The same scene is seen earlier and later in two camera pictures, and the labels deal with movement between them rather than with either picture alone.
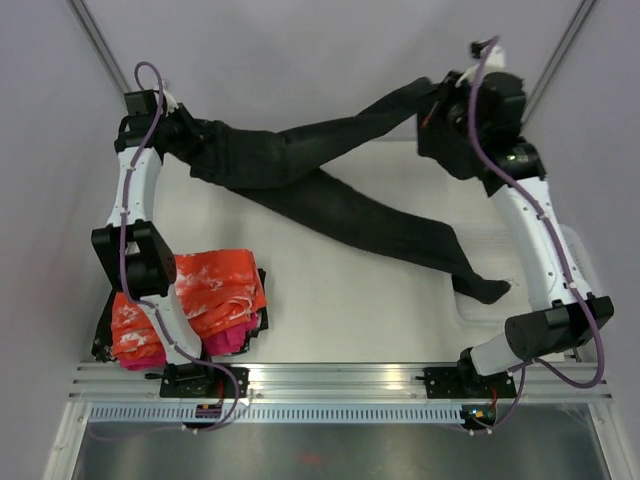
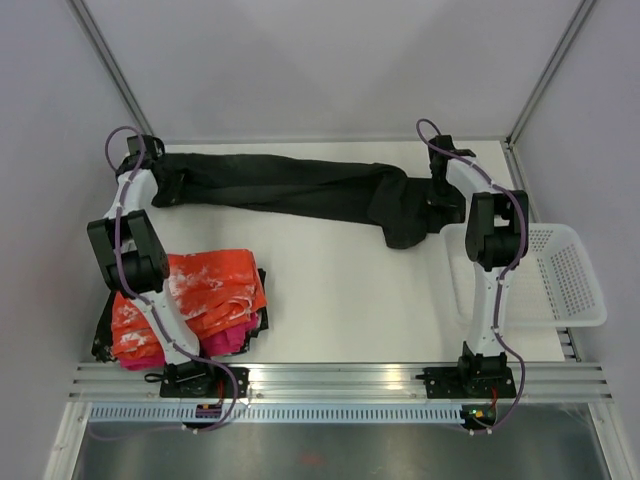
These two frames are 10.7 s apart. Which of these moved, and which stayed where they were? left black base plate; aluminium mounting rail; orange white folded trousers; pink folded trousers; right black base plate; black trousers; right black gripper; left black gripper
Moved: right black gripper; black trousers; left black gripper
Stayed: right black base plate; aluminium mounting rail; orange white folded trousers; left black base plate; pink folded trousers
